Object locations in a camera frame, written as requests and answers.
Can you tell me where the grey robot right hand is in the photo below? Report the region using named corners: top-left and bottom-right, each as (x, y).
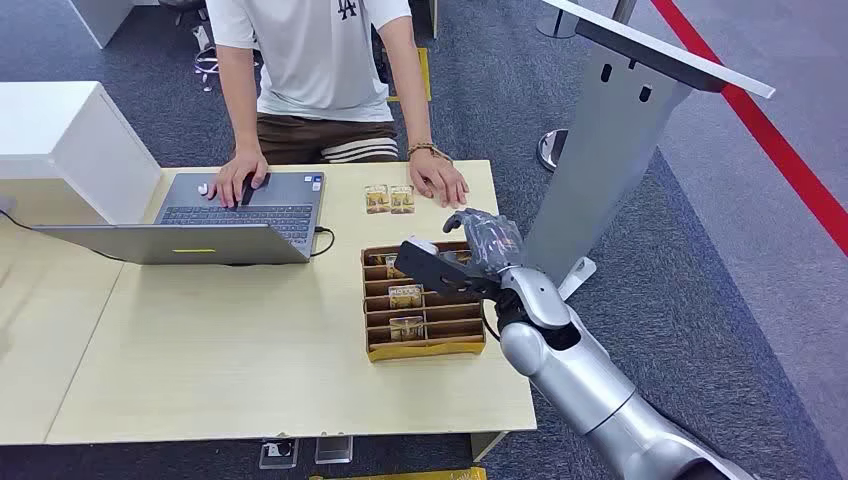
top-left (442, 207), bottom-right (525, 277)

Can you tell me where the person's left hand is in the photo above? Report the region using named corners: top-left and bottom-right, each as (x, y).
top-left (407, 150), bottom-right (471, 209)

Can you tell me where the person's right hand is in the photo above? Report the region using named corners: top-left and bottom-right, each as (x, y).
top-left (212, 150), bottom-right (271, 210)

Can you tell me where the brown cardboard card organizer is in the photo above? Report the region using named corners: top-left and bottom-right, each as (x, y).
top-left (360, 241), bottom-right (488, 364)

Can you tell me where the person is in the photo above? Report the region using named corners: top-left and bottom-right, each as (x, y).
top-left (205, 0), bottom-right (471, 210)

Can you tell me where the grey laptop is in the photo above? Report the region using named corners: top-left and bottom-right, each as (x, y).
top-left (31, 171), bottom-right (327, 267)

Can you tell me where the yellow floor marker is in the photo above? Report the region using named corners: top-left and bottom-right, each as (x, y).
top-left (380, 46), bottom-right (433, 103)

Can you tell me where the chrome stanchion base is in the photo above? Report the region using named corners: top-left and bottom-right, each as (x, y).
top-left (535, 128), bottom-right (570, 173)

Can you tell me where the grey metal sign stand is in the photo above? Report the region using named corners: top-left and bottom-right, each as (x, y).
top-left (522, 0), bottom-right (777, 287)

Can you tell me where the white cabinet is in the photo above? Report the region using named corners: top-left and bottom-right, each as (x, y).
top-left (0, 80), bottom-right (163, 227)

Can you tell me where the white furniture panel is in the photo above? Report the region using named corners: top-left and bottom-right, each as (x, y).
top-left (68, 0), bottom-right (162, 50)

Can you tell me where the yellow floor strip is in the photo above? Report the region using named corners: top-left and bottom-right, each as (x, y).
top-left (309, 466), bottom-right (489, 480)

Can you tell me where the metal floor socket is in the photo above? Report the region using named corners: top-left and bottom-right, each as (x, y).
top-left (258, 437), bottom-right (300, 471)
top-left (313, 435), bottom-right (355, 466)

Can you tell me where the red barrier belt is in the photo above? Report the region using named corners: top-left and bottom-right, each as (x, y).
top-left (649, 0), bottom-right (848, 258)

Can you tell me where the braided wrist bracelet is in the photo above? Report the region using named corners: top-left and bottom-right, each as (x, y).
top-left (405, 141), bottom-right (455, 165)

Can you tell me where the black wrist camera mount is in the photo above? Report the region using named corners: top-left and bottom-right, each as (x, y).
top-left (394, 236), bottom-right (502, 300)

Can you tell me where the black robot wrist cable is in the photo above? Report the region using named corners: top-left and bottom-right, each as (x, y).
top-left (480, 301), bottom-right (503, 344)

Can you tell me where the black laptop power cable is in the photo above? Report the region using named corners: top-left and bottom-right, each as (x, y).
top-left (309, 225), bottom-right (337, 259)

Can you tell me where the thin black desk cable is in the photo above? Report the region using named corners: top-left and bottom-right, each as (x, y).
top-left (0, 207), bottom-right (127, 264)

